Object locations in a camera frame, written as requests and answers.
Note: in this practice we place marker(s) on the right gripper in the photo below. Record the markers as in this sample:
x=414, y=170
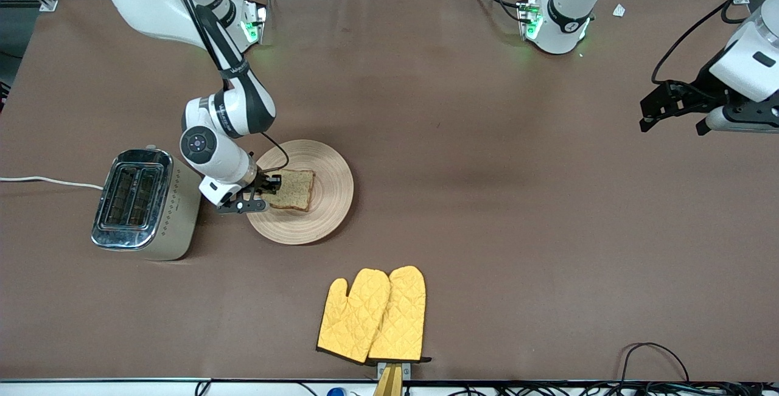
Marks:
x=263, y=180

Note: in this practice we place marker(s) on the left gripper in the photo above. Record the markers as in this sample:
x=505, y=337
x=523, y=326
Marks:
x=700, y=94

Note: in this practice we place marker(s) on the brown bread slice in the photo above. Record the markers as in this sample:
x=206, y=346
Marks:
x=298, y=192

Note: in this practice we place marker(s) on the round wooden plate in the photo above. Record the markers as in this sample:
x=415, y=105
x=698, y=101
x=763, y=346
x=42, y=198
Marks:
x=325, y=201

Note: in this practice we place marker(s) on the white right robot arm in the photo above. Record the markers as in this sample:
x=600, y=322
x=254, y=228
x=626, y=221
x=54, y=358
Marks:
x=146, y=0

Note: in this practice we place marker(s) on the beige chrome two-slot toaster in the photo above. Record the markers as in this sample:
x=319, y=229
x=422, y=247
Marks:
x=149, y=204

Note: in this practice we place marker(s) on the small white paper scrap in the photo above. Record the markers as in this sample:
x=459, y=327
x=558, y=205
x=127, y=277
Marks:
x=619, y=10

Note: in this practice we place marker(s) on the yellow quilted oven mitt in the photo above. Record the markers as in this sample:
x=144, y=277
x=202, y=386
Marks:
x=401, y=317
x=353, y=317

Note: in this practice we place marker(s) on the brown table cover sheet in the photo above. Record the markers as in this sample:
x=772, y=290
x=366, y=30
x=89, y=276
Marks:
x=456, y=110

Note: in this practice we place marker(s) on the blue round object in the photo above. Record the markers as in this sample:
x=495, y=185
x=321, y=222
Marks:
x=335, y=392

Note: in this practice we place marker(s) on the grey metal bracket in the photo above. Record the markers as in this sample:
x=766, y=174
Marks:
x=406, y=370

